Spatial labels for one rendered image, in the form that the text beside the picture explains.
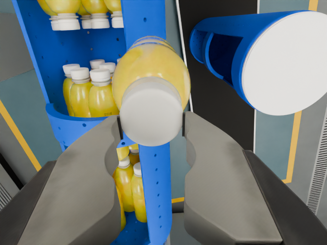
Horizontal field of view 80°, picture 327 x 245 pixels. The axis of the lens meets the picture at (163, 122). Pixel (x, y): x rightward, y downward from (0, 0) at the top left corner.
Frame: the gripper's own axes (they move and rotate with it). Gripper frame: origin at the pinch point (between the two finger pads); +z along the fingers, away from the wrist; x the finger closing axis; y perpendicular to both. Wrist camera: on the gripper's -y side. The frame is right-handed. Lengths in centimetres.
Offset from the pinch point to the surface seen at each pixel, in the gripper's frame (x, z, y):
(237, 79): 24, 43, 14
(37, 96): -97, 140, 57
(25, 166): -132, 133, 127
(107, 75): -9.3, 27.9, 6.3
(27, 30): -24.6, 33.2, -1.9
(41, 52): -24.9, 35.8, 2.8
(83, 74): -15.4, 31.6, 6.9
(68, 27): -16.1, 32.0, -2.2
